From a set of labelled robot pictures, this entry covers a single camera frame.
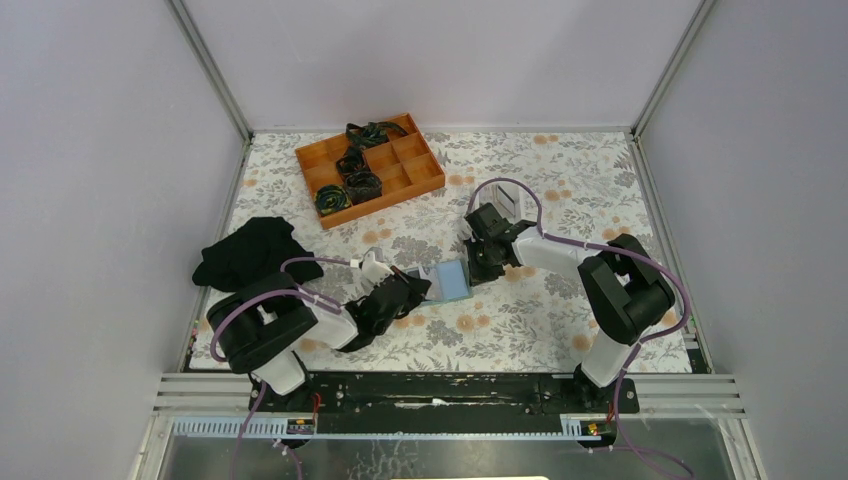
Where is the orange wooden compartment tray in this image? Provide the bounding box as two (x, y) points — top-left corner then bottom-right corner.
(295, 113), (446, 230)

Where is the black cloth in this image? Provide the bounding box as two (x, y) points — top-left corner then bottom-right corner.
(191, 217), (313, 293)

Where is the aluminium frame rail front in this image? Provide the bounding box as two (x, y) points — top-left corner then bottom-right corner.
(154, 371), (746, 441)

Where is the dark patterned rolled tie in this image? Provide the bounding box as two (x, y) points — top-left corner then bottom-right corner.
(344, 170), (383, 205)

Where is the dark rolled tie middle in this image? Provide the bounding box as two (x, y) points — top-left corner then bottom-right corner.
(335, 146), (370, 179)

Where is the green leather card holder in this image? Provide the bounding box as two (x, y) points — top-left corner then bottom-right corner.
(405, 259), (472, 304)

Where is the white plastic card box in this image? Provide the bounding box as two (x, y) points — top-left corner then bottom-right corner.
(472, 181), (535, 224)

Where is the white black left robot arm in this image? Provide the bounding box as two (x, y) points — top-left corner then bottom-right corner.
(207, 268), (432, 411)

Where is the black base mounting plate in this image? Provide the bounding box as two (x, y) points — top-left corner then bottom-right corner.
(249, 371), (640, 435)

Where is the blue yellow rolled tie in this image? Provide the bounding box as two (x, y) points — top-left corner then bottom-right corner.
(313, 184), (353, 217)

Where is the stack of white cards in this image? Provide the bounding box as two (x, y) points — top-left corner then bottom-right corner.
(478, 183), (500, 207)

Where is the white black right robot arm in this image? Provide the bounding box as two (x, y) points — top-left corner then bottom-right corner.
(464, 203), (676, 412)

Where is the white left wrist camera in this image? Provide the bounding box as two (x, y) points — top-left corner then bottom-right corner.
(359, 247), (393, 286)

